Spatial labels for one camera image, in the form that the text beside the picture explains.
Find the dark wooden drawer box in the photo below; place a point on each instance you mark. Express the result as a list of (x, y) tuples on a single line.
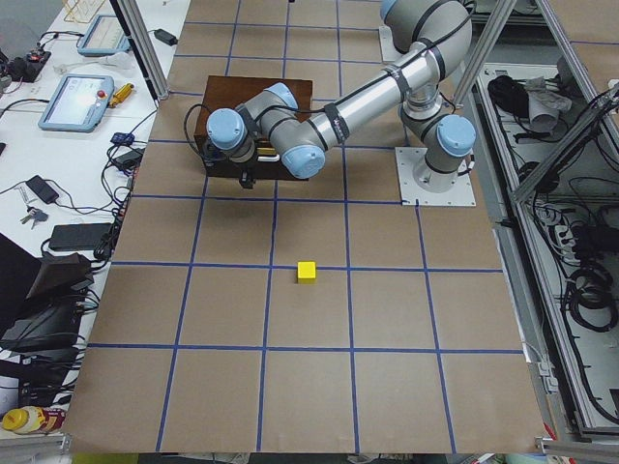
[(225, 135)]

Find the far blue teach pendant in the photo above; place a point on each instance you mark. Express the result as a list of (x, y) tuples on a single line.
[(104, 36)]

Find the keys bunch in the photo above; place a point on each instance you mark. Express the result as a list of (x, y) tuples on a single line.
[(34, 216)]

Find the yellow bottle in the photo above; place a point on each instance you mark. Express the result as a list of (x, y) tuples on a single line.
[(33, 420)]

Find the aluminium frame post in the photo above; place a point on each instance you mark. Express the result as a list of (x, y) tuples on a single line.
[(132, 23)]

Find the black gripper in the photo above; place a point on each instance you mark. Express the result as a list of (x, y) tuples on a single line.
[(247, 181)]

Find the black smartphone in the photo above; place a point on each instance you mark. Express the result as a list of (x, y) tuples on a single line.
[(42, 189)]

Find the black laptop brick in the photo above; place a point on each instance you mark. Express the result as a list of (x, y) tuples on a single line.
[(81, 236)]

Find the near blue teach pendant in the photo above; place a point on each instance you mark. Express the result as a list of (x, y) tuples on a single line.
[(78, 104)]

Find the blue teach pendant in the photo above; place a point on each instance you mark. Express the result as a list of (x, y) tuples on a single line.
[(104, 36), (78, 104)]

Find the yellow block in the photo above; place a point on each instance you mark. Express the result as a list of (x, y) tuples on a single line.
[(306, 272)]

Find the yellow screwdriver tool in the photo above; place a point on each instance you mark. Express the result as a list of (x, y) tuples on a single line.
[(121, 95)]

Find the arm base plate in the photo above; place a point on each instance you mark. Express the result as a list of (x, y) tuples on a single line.
[(387, 46), (420, 186)]

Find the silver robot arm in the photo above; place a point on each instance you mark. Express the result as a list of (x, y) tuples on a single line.
[(432, 38)]

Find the black power adapter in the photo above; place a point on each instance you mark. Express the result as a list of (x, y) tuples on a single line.
[(165, 37)]

